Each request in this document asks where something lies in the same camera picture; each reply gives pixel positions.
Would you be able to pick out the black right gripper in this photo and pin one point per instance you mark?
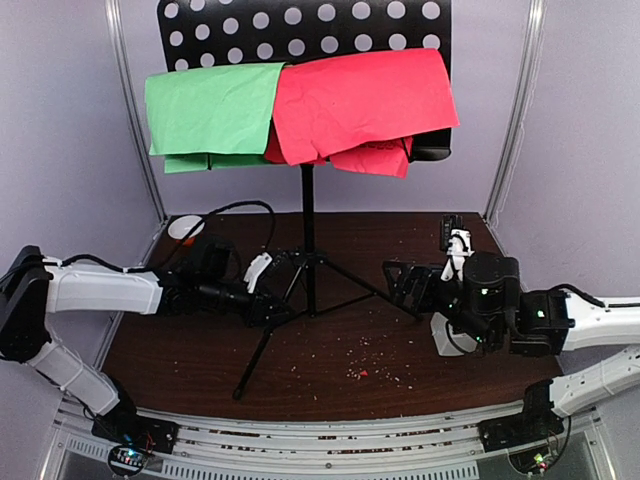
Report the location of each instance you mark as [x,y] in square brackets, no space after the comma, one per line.
[433,282]

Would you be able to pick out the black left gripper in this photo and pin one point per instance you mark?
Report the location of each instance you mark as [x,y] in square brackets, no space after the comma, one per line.
[260,306]

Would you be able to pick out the white metronome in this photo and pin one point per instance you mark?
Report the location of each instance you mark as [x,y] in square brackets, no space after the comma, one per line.
[448,343]

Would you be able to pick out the red sheet music paper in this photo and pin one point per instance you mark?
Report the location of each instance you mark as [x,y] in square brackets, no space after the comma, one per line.
[361,112]

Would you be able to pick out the green cloth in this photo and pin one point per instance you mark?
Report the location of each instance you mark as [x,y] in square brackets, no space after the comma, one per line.
[211,118]

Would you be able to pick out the black music stand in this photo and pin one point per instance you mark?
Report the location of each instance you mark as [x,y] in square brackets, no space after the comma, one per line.
[202,34]

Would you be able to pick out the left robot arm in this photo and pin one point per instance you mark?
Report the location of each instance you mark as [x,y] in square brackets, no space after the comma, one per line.
[36,286]

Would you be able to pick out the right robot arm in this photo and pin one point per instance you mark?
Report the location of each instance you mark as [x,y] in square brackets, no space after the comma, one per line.
[477,304]

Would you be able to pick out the orange white bowl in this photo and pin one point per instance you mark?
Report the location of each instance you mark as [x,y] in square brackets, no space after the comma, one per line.
[186,228]

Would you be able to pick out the left circuit board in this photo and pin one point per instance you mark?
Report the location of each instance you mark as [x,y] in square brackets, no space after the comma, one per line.
[126,461]

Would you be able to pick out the circuit board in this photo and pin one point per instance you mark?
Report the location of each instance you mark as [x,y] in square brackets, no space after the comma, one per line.
[126,461]
[536,461]

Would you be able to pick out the right circuit board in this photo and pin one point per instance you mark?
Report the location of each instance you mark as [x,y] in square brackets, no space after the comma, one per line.
[536,461]

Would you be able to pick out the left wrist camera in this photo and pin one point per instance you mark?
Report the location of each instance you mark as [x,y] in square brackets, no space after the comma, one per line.
[260,266]

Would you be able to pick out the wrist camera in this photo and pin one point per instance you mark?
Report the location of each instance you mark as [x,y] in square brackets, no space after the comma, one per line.
[260,266]
[455,242]

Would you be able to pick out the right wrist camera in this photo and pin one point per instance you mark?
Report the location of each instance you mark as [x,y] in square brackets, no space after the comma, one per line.
[455,242]

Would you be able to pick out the right aluminium frame post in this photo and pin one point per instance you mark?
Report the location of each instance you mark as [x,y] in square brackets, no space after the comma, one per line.
[524,93]

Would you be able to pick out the aluminium frame post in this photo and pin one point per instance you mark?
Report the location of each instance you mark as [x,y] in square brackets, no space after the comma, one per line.
[524,93]
[118,42]

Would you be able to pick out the aluminium front rail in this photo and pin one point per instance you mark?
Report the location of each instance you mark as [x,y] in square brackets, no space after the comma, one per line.
[438,446]

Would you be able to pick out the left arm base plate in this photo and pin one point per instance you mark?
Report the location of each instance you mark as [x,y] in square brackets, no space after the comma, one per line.
[146,434]

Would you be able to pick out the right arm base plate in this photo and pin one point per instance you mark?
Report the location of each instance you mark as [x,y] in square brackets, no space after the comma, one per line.
[515,430]

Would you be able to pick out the left aluminium frame post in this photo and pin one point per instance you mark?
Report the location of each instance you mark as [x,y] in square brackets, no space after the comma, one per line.
[118,42]

